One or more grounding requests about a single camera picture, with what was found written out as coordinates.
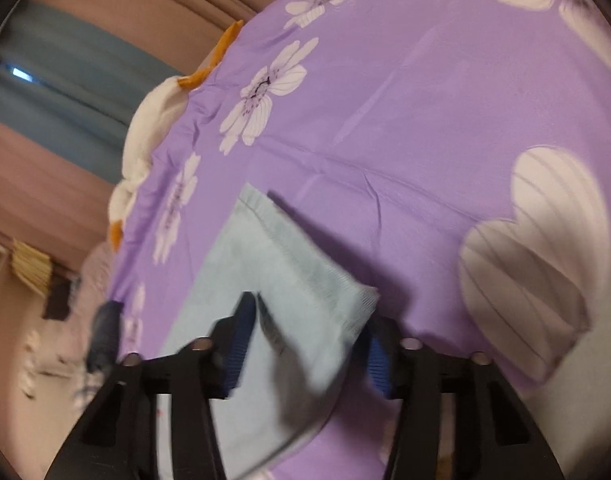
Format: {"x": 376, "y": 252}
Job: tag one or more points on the purple floral bed cover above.
{"x": 454, "y": 155}

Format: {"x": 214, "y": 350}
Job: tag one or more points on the teal curtain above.
{"x": 72, "y": 87}

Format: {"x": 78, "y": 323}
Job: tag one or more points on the yellow fringed lamp shade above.
{"x": 32, "y": 267}

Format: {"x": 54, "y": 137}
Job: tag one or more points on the black cloth item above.
{"x": 56, "y": 306}

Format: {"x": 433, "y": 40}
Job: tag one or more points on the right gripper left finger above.
{"x": 115, "y": 438}

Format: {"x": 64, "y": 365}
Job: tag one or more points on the light blue strawberry pants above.
{"x": 310, "y": 313}

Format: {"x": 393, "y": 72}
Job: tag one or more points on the mauve crumpled blanket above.
{"x": 75, "y": 335}

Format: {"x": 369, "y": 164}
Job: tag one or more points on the small white plush toy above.
{"x": 27, "y": 374}

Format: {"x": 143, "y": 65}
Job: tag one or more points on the folded dark blue jeans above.
{"x": 104, "y": 343}

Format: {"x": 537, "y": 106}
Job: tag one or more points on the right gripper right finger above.
{"x": 495, "y": 437}

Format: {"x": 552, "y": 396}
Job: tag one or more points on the white goose plush toy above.
{"x": 150, "y": 124}

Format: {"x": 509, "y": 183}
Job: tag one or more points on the pink curtain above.
{"x": 58, "y": 207}

